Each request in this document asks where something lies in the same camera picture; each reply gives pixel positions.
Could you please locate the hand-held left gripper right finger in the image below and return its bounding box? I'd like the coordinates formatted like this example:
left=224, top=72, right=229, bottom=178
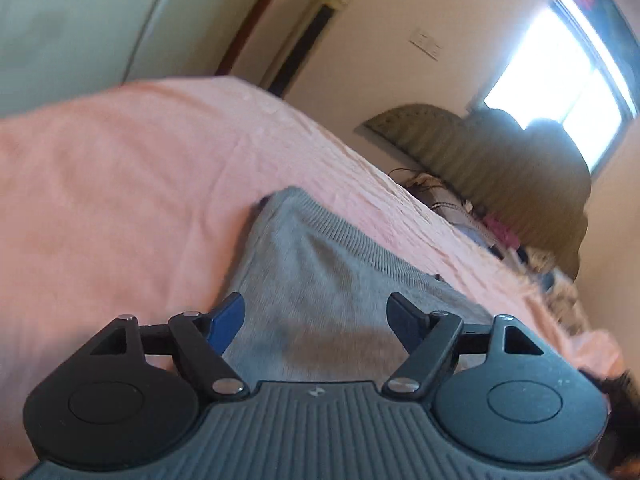
left=381, top=291, right=546, bottom=402

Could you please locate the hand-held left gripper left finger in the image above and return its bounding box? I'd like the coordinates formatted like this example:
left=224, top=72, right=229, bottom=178
left=89, top=292, right=251, bottom=402

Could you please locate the grey sweater with navy sleeves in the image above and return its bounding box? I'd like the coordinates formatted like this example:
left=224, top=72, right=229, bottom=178
left=222, top=186, right=497, bottom=386

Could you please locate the pile of light clothes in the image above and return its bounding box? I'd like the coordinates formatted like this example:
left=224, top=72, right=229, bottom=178
left=489, top=240, right=592, bottom=333

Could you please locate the patterned pillow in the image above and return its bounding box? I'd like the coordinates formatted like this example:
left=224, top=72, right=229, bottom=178
left=404, top=172, right=477, bottom=227

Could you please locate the magenta garment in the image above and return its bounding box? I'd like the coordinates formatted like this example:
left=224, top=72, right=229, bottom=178
left=481, top=214, right=522, bottom=250

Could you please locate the pink bed sheet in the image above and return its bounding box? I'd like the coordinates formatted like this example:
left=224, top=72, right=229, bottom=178
left=0, top=76, right=627, bottom=480

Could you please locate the olive padded headboard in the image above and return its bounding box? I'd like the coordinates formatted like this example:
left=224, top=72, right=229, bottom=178
left=353, top=103, right=593, bottom=282

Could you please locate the dark cloth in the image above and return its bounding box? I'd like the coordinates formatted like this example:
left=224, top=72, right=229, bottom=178
left=579, top=367, right=640, bottom=477

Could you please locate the bright window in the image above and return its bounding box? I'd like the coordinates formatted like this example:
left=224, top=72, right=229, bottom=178
left=466, top=0, right=640, bottom=177

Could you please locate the gold standing air conditioner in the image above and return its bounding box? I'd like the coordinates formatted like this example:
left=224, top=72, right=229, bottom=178
left=262, top=0, right=360, bottom=99

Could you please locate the white wardrobe door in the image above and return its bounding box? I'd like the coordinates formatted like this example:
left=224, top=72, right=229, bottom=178
left=0, top=0, right=194, bottom=117

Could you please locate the white wall socket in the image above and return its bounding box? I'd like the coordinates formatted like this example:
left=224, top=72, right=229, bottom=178
left=408, top=29, right=444, bottom=62

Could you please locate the brown wooden door frame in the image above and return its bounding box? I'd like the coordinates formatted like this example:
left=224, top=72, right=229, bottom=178
left=217, top=0, right=302, bottom=77

